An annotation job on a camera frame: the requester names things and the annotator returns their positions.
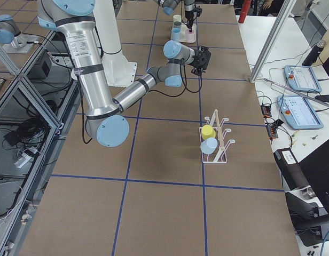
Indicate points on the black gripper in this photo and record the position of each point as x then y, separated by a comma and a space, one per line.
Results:
199, 61
187, 15

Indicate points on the red cylinder bottle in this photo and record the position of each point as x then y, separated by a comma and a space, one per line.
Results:
244, 10

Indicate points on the pink cup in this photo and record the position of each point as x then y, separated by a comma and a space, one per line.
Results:
190, 36

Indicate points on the teach pendant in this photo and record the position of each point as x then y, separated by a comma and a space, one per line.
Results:
302, 78
298, 113

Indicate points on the beige plastic tray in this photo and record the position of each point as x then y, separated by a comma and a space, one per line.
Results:
183, 29

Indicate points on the thin metal rod stand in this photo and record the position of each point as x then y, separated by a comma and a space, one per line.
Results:
296, 92

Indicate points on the teach pendant near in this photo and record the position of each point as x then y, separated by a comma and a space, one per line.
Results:
298, 113

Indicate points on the yellow cup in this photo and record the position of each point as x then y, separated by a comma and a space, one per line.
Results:
207, 132

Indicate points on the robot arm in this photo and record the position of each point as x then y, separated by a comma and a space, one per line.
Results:
169, 6
91, 33

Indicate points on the teach pendant far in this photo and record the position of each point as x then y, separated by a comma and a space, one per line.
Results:
302, 78

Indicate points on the cream cup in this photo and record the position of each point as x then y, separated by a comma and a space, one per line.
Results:
177, 18

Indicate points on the light blue cup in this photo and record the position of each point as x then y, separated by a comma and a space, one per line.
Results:
208, 146

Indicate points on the white wire cup rack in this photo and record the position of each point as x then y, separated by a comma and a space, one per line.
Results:
219, 156

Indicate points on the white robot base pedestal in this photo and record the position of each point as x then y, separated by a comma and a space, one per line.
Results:
119, 72

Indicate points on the aluminium frame post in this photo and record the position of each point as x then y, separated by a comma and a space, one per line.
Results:
272, 36

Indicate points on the grey cup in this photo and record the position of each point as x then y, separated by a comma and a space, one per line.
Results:
177, 25

